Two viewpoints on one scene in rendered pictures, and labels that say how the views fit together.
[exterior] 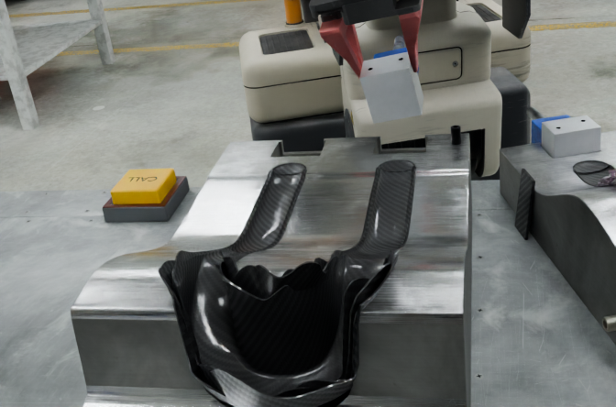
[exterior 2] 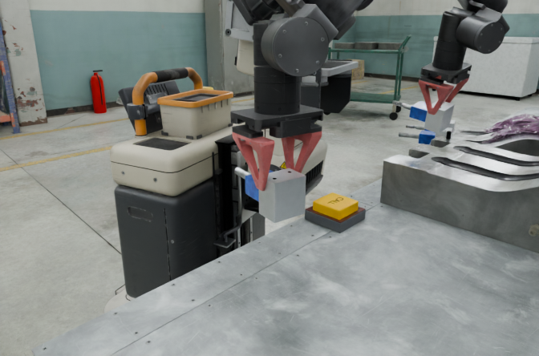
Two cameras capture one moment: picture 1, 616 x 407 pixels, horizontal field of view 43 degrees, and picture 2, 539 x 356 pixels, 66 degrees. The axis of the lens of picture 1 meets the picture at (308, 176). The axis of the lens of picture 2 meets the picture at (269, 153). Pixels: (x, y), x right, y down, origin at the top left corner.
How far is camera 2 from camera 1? 106 cm
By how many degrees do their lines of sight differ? 56
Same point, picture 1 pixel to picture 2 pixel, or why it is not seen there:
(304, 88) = (198, 167)
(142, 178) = (334, 200)
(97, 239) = (362, 240)
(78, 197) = (285, 234)
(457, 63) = not seen: hidden behind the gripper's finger
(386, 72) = (450, 107)
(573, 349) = not seen: outside the picture
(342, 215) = (497, 163)
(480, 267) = not seen: hidden behind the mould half
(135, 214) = (354, 220)
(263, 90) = (181, 171)
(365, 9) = (461, 76)
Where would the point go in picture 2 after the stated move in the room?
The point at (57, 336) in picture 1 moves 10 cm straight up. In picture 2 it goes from (481, 272) to (492, 209)
